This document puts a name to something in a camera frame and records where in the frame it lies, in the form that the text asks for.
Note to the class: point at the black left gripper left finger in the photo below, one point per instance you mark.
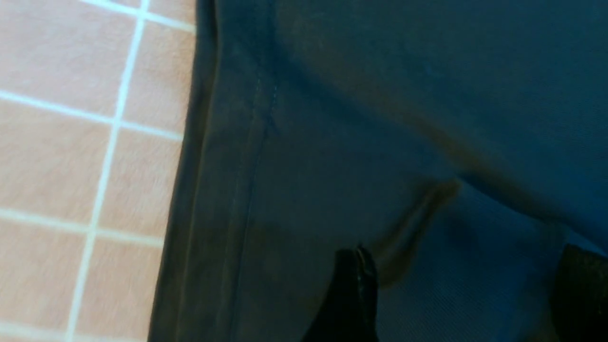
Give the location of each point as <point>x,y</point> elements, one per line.
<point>348,312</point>

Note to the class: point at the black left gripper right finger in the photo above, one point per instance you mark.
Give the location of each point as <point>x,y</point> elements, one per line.
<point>579,301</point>

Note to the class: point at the dark gray long-sleeve shirt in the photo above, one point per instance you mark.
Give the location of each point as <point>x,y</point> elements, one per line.
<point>463,143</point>

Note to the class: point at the pink grid tablecloth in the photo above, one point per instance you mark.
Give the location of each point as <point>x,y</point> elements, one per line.
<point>93,101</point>

